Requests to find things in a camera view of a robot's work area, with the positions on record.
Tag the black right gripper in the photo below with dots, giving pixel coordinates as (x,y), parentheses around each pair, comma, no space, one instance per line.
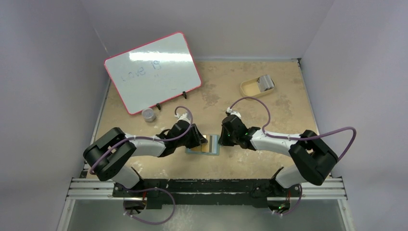
(225,133)

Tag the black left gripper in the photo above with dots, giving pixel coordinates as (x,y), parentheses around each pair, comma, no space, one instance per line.
(195,141)

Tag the teal leather card holder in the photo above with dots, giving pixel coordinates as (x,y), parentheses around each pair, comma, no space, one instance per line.
(207,148)

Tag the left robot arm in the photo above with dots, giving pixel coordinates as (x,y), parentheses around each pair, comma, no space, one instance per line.
(108,155)

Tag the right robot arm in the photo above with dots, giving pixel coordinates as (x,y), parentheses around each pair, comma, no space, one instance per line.
(313,158)

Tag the stack of cards in tray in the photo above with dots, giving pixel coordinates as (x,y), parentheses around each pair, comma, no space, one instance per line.
(265,83)

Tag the beige oval tray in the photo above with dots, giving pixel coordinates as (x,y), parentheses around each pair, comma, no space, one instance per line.
(250,88)

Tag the small silver tin can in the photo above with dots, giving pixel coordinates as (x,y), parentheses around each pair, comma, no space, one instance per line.
(148,115)

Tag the pink framed whiteboard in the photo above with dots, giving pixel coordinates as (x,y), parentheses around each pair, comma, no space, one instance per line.
(153,73)

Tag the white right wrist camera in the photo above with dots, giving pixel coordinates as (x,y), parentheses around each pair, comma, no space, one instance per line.
(229,112)

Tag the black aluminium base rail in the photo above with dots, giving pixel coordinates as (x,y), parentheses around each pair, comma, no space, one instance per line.
(257,193)

